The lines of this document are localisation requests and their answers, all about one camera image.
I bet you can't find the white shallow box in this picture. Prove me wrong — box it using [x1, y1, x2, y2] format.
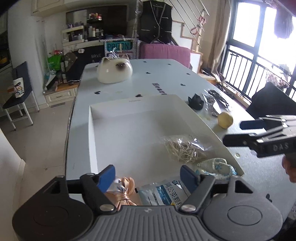
[88, 94, 245, 207]

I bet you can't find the teal plate sign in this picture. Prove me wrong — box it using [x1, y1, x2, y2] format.
[104, 39, 135, 53]

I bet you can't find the green bag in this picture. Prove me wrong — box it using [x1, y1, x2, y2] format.
[47, 54, 63, 71]

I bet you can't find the bagged dark hair tie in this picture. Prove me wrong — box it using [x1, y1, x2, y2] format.
[202, 89, 231, 117]

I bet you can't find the wood framed whiteboard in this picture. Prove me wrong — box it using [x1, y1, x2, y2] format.
[172, 20, 194, 48]

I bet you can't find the black chair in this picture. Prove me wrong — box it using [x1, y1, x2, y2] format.
[245, 82, 296, 121]

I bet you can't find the pink sofa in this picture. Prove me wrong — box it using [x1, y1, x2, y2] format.
[139, 43, 191, 69]

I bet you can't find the beige curtain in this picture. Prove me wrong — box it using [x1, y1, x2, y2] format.
[209, 0, 234, 77]

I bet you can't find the bag of beige rubber bands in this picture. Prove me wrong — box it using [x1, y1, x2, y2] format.
[159, 134, 212, 164]

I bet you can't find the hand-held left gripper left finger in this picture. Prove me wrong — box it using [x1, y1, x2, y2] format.
[46, 165, 117, 214]

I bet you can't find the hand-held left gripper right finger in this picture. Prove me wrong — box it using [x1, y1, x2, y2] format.
[179, 165, 254, 213]

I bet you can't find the hanging dark clothing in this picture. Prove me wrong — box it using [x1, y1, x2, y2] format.
[273, 9, 295, 39]

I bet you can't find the black small cup holder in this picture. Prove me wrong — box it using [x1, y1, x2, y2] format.
[187, 93, 204, 110]

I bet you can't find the person's right hand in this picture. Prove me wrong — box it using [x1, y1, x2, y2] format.
[282, 155, 296, 184]

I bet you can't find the cat face plush cushion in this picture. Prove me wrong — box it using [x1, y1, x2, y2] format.
[96, 54, 134, 84]

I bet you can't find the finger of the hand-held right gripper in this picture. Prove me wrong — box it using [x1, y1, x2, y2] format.
[240, 115, 294, 130]
[223, 132, 267, 148]

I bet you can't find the white blue sachet packet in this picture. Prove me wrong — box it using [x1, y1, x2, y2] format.
[136, 178, 197, 207]

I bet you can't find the black balcony railing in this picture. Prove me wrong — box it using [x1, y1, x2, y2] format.
[219, 45, 296, 103]

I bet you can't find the floral cloth pouch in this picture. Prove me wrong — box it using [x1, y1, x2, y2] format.
[195, 158, 238, 180]

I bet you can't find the black vest with white trim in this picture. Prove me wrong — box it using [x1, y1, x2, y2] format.
[137, 0, 173, 44]

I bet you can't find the cream low drawer cabinet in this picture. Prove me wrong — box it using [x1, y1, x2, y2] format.
[44, 85, 79, 107]

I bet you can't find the metal stair railing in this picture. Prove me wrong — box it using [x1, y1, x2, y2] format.
[166, 0, 210, 54]

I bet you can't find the blue chair with white legs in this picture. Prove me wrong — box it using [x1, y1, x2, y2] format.
[2, 61, 40, 131]

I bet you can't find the white bottle rack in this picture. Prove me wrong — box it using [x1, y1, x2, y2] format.
[61, 23, 85, 47]

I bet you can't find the cream wall cabinet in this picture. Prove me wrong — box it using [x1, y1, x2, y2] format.
[31, 0, 68, 17]

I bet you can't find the black printed cloth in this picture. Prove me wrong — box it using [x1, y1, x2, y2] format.
[66, 45, 105, 82]

